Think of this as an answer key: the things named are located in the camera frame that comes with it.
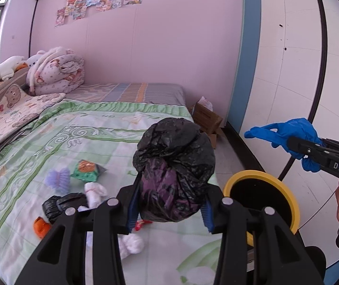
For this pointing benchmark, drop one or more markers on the green snack wrapper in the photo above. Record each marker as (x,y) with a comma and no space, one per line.
(87,171)

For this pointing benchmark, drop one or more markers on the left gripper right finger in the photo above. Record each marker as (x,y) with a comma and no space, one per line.
(279,257)

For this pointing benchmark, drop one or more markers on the blue rubber glove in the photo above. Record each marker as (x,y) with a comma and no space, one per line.
(279,133)

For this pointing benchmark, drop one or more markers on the black purple plastic bag bundle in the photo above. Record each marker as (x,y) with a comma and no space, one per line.
(175,160)

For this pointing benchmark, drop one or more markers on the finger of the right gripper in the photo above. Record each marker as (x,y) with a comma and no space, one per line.
(299,148)

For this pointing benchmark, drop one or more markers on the bear print folded blanket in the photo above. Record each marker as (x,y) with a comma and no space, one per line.
(17,109)

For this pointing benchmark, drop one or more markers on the orange peel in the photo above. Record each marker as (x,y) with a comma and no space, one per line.
(41,227)

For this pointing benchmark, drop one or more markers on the red candy wrapper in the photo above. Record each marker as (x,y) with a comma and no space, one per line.
(141,223)

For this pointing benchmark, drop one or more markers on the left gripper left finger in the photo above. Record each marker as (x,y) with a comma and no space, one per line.
(60,258)

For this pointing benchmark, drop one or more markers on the lavender foam net bundle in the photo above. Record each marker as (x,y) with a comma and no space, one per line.
(59,180)

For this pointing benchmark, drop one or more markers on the yellow rimmed black trash bin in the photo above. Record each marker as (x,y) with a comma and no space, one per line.
(256,190)

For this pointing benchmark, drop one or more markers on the pink floral folded quilt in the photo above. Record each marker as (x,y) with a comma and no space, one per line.
(59,70)

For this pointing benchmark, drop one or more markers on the cardboard box on floor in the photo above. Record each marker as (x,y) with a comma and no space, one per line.
(208,121)

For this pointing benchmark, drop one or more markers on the small white tissue bundle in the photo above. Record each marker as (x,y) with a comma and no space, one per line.
(130,244)

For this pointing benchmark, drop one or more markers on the white goose plush toy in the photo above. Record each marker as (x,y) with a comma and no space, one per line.
(10,66)

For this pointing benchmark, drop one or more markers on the white bear plush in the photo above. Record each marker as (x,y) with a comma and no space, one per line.
(34,58)

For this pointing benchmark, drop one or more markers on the striped brown pillow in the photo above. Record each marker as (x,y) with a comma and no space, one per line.
(19,79)

